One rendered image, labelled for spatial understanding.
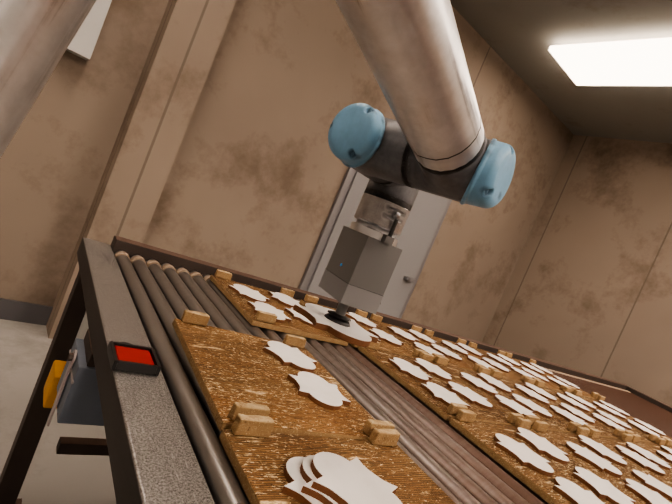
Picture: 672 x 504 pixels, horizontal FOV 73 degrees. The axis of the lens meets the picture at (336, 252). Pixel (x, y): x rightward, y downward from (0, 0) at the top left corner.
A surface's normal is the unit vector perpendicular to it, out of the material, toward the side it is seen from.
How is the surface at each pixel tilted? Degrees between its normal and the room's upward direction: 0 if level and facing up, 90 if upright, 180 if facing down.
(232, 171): 90
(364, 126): 90
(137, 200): 90
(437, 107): 133
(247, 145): 90
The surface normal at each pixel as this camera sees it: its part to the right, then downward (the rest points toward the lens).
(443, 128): 0.19, 0.85
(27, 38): 0.87, 0.42
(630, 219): -0.73, -0.26
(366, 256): 0.41, 0.22
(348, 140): -0.53, -0.17
